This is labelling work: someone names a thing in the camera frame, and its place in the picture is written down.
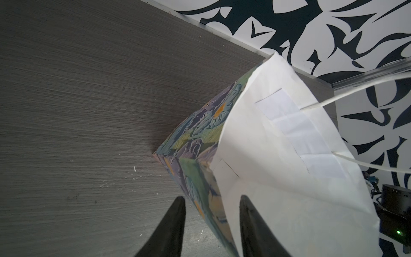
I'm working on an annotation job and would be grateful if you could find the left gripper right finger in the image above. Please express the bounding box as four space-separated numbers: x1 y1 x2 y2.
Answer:
239 195 291 257

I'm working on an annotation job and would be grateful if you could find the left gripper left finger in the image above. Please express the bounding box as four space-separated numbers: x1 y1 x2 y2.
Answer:
135 197 186 257

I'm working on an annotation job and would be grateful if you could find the white floral paper bag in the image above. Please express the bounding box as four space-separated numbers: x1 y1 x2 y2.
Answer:
153 52 411 257

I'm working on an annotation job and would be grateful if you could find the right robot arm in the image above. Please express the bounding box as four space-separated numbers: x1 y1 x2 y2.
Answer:
370 183 411 257

